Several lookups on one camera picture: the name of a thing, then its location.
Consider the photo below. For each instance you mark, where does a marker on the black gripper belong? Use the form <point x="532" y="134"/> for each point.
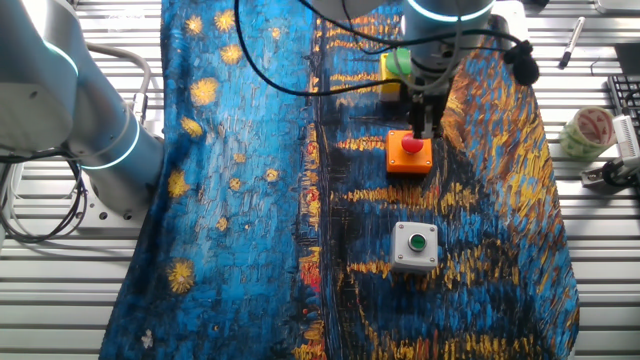
<point x="435" y="105"/>

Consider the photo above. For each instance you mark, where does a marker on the black flat device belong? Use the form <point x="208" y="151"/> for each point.
<point x="627" y="59"/>

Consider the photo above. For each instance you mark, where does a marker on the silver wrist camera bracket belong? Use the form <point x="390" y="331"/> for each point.
<point x="512" y="22"/>

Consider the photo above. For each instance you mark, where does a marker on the starry night painted cloth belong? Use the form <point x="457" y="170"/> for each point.
<point x="225" y="250"/>

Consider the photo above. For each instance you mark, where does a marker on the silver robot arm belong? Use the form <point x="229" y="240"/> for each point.
<point x="50" y="100"/>

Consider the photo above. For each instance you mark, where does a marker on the yellow box large green button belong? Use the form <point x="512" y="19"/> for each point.
<point x="390" y="75"/>

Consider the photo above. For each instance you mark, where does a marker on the black keyboard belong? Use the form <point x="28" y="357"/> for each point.
<point x="622" y="95"/>

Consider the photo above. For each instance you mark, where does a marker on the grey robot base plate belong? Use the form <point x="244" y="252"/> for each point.
<point x="100" y="220"/>

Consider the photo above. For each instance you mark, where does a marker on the clear tape roll red print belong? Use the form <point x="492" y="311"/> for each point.
<point x="575" y="142"/>

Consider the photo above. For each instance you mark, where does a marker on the small black hex key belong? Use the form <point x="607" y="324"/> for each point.
<point x="594" y="65"/>

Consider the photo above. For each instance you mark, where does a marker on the orange box red mushroom button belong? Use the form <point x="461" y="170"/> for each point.
<point x="400" y="162"/>

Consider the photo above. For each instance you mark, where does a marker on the grey flat device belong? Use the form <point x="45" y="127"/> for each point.
<point x="617" y="6"/>

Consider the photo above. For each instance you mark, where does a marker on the white box small green button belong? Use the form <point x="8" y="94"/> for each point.
<point x="400" y="260"/>

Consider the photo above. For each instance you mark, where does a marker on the silver black pen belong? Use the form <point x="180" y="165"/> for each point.
<point x="572" y="40"/>

